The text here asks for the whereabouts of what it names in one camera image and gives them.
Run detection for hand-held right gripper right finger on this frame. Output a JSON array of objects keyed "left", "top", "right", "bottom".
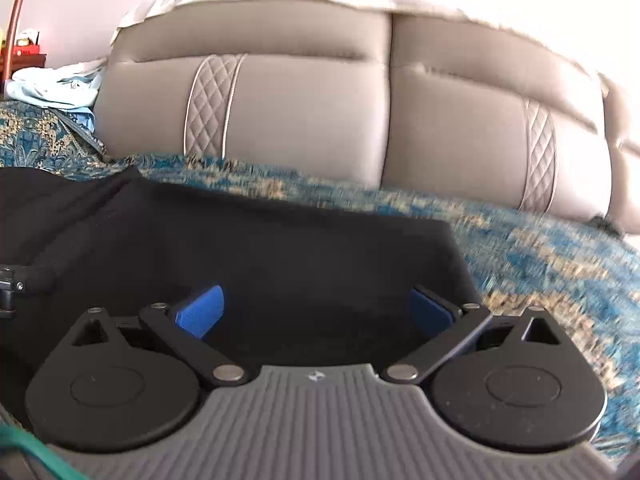
[{"left": 382, "top": 287, "right": 563, "bottom": 383}]

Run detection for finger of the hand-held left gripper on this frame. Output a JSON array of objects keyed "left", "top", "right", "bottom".
[{"left": 0, "top": 266, "right": 28, "bottom": 318}]

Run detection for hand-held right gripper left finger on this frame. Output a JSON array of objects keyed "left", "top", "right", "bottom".
[{"left": 71, "top": 285, "right": 249, "bottom": 388}]

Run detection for black pants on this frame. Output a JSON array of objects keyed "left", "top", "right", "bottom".
[{"left": 0, "top": 167, "right": 483, "bottom": 413}]

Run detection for teal gold patterned blanket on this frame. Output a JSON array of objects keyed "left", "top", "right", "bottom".
[{"left": 0, "top": 100, "right": 640, "bottom": 461}]

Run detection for light blue clothing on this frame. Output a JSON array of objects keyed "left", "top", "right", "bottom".
[{"left": 6, "top": 60, "right": 107, "bottom": 133}]

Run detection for dark wooden cabinet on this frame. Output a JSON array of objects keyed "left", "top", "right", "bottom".
[{"left": 0, "top": 52, "right": 47, "bottom": 82}]

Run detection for beige leather sofa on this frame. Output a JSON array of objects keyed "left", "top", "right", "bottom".
[{"left": 92, "top": 0, "right": 640, "bottom": 236}]

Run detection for copper lamp pole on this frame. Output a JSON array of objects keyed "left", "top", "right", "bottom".
[{"left": 2, "top": 0, "right": 42, "bottom": 81}]

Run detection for green cable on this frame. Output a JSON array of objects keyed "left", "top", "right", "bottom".
[{"left": 0, "top": 425, "right": 86, "bottom": 480}]

